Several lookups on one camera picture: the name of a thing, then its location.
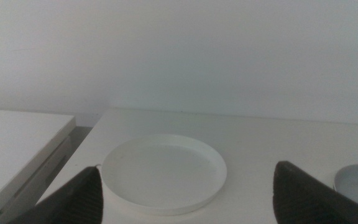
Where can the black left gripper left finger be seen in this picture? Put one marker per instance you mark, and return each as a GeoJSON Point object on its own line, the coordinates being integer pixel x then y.
{"type": "Point", "coordinates": [79, 199]}

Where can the white side table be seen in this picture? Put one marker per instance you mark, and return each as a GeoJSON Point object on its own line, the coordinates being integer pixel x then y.
{"type": "Point", "coordinates": [14, 146]}

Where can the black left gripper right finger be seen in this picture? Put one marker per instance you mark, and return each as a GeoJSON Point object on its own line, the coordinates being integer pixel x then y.
{"type": "Point", "coordinates": [303, 199]}

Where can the white shallow bowl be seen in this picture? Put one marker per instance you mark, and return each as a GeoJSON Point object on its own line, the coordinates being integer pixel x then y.
{"type": "Point", "coordinates": [163, 174]}

